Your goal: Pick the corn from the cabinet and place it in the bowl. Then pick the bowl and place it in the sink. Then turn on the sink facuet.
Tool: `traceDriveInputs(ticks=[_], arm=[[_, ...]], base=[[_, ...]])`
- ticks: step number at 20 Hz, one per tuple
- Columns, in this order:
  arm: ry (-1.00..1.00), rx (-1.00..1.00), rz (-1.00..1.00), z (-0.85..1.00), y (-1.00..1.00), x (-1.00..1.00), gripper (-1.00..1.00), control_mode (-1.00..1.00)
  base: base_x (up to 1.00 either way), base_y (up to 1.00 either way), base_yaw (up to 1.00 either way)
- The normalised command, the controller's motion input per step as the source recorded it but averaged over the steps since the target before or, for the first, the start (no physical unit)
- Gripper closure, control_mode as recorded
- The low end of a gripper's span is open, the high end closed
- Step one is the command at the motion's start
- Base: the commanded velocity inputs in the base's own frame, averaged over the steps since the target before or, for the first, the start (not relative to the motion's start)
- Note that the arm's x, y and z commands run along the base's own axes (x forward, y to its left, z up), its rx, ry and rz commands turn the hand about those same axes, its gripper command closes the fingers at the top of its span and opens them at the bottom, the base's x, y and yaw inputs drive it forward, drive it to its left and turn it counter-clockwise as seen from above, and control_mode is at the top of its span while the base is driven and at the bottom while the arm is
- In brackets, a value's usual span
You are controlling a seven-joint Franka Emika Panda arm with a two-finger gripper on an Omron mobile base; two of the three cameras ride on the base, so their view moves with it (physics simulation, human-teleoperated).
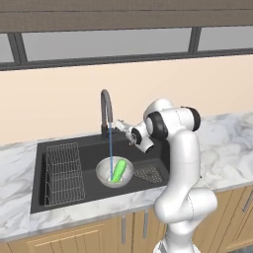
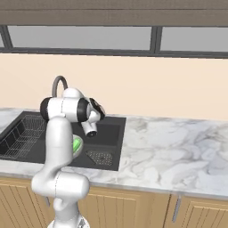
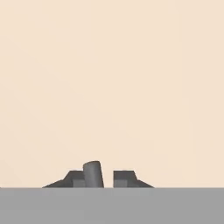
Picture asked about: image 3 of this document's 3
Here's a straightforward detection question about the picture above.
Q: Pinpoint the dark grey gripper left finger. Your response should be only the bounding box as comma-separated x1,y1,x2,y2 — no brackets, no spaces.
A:
42,170,87,189

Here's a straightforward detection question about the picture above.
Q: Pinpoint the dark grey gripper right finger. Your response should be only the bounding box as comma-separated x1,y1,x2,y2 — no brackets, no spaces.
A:
113,170,155,189

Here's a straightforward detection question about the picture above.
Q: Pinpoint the grey cylinder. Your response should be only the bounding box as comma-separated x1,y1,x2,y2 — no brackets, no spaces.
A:
82,160,105,189

